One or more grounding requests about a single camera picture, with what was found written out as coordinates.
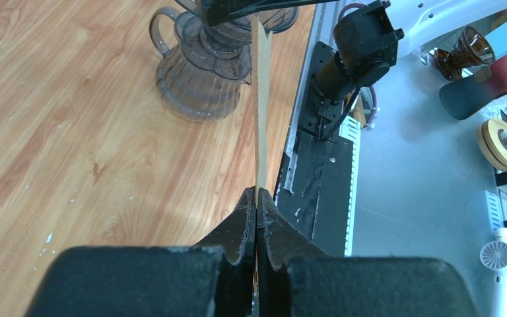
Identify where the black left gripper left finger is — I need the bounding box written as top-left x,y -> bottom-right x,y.
26,188 -> 255,316

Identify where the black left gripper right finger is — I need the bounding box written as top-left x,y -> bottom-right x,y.
257,189 -> 478,316

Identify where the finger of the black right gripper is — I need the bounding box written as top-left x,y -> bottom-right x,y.
195,0 -> 333,26

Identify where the grey coffee dripper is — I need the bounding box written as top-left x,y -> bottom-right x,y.
174,0 -> 300,82

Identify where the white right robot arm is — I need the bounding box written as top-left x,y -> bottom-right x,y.
196,1 -> 507,141

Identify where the amber glass dripper offtable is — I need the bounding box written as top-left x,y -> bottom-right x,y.
433,26 -> 496,81

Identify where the glass carafe right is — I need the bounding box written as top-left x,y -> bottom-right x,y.
149,7 -> 252,122

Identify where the white handheld fan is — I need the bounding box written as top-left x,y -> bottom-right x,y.
479,227 -> 507,316

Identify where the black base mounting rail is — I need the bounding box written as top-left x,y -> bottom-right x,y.
275,41 -> 355,257

